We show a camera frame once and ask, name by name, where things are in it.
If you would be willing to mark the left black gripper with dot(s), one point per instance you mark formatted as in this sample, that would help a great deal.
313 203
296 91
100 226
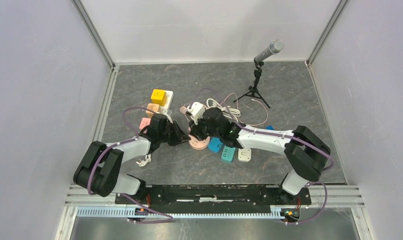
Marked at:
179 136

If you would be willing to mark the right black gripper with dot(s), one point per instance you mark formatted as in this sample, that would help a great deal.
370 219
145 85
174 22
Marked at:
196 131

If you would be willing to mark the round pink socket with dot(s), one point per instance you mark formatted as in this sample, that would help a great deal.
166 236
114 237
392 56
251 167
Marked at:
198 144

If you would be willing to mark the blue plug adapter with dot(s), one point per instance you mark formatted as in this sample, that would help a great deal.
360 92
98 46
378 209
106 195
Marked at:
215 145

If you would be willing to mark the white power strip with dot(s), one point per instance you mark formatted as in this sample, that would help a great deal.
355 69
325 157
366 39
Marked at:
166 108

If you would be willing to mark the pink cube plug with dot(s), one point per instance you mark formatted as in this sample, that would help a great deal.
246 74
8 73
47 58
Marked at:
145 121

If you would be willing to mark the teal power strip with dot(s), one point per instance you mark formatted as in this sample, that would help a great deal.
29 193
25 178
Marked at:
228 154

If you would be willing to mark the white plug adapter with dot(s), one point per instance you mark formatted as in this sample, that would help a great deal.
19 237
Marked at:
244 155

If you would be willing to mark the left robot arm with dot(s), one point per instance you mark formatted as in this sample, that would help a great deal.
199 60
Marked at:
99 170

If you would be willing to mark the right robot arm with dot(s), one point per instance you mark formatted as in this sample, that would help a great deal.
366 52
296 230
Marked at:
307 154

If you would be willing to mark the orange cube plug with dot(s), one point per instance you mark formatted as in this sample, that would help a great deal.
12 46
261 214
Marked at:
153 108

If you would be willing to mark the yellow cube plug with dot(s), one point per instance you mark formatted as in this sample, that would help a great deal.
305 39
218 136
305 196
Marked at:
159 97

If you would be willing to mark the black tripod stand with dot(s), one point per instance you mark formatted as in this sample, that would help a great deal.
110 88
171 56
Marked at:
253 91

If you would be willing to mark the grey microphone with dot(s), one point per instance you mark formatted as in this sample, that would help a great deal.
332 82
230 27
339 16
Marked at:
275 47

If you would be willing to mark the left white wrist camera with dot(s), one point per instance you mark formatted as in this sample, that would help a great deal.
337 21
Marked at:
168 117

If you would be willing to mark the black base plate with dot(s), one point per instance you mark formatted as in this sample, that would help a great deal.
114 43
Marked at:
218 198

